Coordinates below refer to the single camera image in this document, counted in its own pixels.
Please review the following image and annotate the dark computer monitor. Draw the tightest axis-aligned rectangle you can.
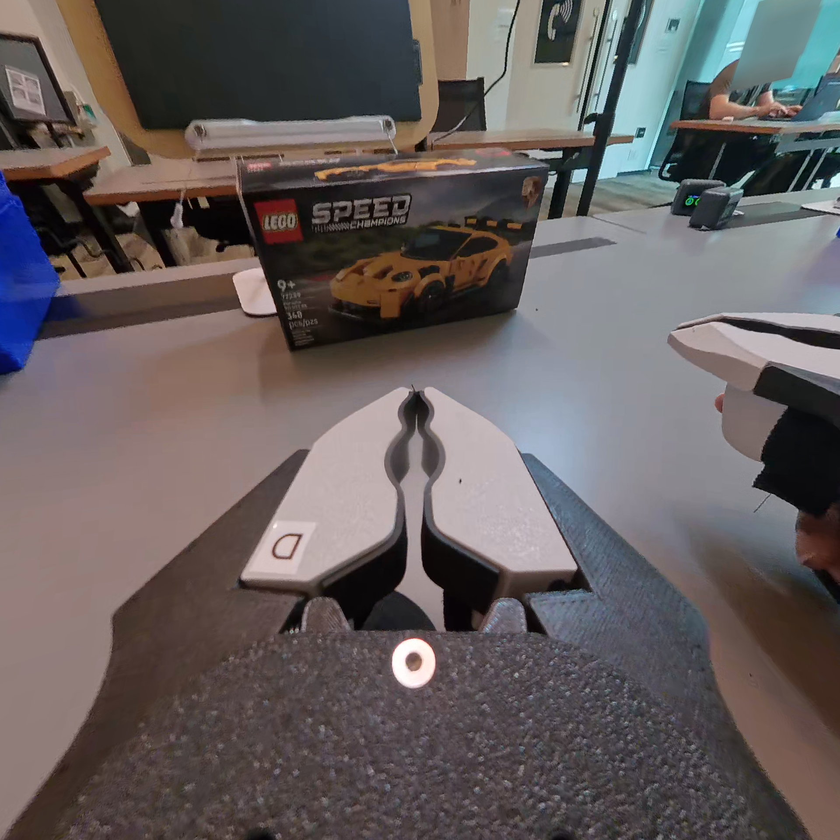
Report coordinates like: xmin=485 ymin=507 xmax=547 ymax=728
xmin=94 ymin=0 xmax=425 ymax=131

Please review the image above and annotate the person's right hand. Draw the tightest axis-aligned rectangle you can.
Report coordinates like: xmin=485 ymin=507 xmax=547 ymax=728
xmin=793 ymin=502 xmax=840 ymax=588

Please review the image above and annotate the grey desk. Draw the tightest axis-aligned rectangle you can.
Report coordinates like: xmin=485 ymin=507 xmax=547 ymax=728
xmin=0 ymin=187 xmax=840 ymax=815

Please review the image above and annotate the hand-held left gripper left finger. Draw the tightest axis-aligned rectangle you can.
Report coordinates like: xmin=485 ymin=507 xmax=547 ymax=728
xmin=239 ymin=386 xmax=421 ymax=593

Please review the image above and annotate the white monitor stand base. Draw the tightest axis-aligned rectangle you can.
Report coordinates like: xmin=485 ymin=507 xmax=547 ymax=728
xmin=232 ymin=268 xmax=277 ymax=318

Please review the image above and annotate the framed notice board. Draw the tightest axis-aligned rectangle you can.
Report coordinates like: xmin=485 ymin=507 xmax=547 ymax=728
xmin=0 ymin=33 xmax=77 ymax=127

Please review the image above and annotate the open laptop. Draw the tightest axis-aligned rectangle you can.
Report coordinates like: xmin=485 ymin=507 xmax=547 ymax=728
xmin=773 ymin=73 xmax=840 ymax=123

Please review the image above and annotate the black office chair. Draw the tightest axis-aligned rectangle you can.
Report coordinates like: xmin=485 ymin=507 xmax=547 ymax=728
xmin=436 ymin=77 xmax=488 ymax=133

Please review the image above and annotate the silver monitor light bar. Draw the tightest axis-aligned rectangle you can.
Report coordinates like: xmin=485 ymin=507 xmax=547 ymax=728
xmin=184 ymin=115 xmax=399 ymax=160

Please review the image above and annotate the dark wall poster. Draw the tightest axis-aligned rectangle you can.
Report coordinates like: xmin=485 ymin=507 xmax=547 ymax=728
xmin=533 ymin=0 xmax=586 ymax=65

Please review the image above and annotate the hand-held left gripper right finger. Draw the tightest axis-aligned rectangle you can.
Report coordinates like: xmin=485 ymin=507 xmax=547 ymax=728
xmin=416 ymin=386 xmax=580 ymax=595

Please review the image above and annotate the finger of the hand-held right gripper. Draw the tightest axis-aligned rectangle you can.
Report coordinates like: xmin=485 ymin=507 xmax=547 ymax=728
xmin=676 ymin=313 xmax=840 ymax=330
xmin=667 ymin=320 xmax=840 ymax=395

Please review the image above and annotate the toy car brick set box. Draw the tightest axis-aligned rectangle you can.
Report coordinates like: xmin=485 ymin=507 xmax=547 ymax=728
xmin=236 ymin=150 xmax=551 ymax=352

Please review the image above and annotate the wooden-top table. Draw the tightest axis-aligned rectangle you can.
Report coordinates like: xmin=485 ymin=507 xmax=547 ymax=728
xmin=430 ymin=129 xmax=635 ymax=221
xmin=0 ymin=146 xmax=112 ymax=277
xmin=669 ymin=117 xmax=840 ymax=191

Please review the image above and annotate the small black device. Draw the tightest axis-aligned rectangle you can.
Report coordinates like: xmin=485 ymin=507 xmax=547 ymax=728
xmin=688 ymin=187 xmax=744 ymax=231

